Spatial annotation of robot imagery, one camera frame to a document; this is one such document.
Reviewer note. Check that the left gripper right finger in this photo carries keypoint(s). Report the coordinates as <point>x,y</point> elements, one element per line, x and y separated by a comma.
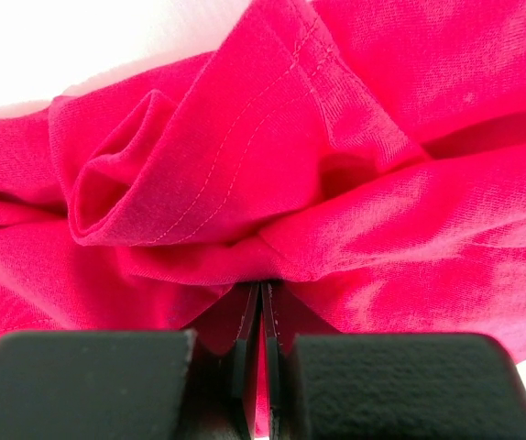
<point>323,384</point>

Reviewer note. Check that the red t shirt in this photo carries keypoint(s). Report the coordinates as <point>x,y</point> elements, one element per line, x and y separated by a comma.
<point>369,154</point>

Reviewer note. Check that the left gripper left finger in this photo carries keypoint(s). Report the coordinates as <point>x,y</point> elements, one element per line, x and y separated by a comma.
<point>196,383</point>

